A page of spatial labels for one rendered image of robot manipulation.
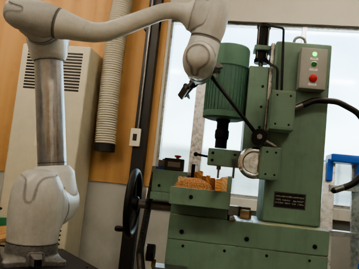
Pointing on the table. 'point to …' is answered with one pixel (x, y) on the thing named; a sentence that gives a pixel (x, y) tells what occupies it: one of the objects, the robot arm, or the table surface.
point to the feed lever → (257, 135)
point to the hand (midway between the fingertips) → (200, 85)
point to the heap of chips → (196, 183)
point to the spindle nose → (221, 133)
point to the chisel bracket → (221, 158)
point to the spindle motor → (228, 84)
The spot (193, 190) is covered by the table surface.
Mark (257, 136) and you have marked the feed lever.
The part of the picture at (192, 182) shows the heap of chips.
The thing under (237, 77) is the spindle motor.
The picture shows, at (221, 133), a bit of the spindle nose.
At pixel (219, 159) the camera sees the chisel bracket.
